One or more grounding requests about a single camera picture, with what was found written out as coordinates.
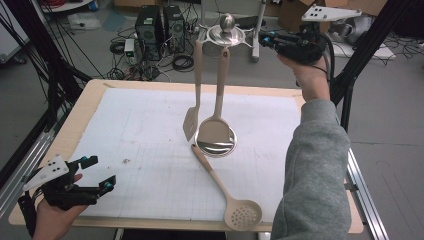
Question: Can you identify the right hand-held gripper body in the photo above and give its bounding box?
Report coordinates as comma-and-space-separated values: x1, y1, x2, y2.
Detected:
276, 4, 363, 66

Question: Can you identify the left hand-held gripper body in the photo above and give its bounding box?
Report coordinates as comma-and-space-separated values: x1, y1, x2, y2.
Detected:
22, 153, 100, 212

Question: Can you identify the stainless steel utensil stand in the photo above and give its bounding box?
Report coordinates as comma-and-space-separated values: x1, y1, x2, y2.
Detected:
194, 12, 255, 158

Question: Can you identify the beige slotted spatula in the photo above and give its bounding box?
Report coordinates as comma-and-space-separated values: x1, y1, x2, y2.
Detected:
182, 39, 204, 143

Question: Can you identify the beige solid spatula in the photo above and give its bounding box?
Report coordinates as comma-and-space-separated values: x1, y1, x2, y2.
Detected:
198, 46, 233, 147

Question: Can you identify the beige skimmer spoon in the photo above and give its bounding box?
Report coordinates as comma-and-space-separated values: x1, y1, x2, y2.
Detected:
190, 143, 263, 233

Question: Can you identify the person's left hand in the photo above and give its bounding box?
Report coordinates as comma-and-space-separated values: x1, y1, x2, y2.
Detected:
32, 199, 89, 240

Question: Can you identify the person's right hand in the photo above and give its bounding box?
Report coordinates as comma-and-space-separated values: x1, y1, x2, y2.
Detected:
277, 54, 332, 103

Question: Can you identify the large open cardboard box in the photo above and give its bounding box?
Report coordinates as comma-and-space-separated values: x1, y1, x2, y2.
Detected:
278, 0, 348, 34

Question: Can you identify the grey and black device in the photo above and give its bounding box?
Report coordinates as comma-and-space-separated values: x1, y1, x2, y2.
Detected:
328, 14, 376, 46

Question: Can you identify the white grid mat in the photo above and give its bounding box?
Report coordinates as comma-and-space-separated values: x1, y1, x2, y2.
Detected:
58, 87, 302, 224

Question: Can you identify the white flat board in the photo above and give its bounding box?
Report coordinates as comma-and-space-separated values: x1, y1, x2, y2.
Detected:
333, 41, 398, 61

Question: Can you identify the white power adapter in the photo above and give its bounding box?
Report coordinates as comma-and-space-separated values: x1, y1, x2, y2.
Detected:
123, 38, 136, 58

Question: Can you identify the black computer tower with sticker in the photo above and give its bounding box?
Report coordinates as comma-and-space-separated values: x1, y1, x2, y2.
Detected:
134, 4, 165, 62

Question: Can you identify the clear plastic bag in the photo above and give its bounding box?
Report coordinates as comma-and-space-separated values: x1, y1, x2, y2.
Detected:
68, 12, 102, 32

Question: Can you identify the white panel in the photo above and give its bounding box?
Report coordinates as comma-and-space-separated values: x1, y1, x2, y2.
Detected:
0, 9, 29, 64

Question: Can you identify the round white table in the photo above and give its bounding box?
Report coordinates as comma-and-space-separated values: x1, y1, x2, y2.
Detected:
39, 0, 95, 14

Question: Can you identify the aluminium rail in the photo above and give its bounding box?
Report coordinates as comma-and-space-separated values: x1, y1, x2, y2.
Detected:
0, 128, 56, 218
334, 106, 390, 240

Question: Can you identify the black metal frame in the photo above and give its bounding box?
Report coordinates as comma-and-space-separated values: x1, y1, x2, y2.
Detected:
0, 0, 93, 133
328, 0, 414, 146

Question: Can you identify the black coiled cable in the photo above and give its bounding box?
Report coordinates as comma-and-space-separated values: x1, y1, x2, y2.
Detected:
171, 53, 197, 73

